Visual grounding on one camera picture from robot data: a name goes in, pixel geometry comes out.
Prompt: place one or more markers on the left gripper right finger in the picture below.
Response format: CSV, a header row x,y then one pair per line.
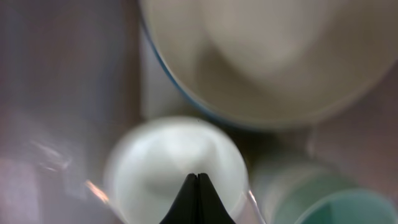
x,y
210,209

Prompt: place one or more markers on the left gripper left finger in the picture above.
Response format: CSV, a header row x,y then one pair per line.
x,y
184,208

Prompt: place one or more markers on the cream white bowl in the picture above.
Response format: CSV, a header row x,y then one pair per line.
x,y
273,64

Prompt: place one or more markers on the mint green cup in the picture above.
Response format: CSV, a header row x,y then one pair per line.
x,y
301,193

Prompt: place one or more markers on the white small bowl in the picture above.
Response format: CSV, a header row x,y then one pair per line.
x,y
149,164

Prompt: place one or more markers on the clear plastic storage bin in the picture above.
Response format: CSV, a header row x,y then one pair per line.
x,y
76,75

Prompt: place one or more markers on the dark blue bowl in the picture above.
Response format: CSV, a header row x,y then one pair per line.
x,y
174,84

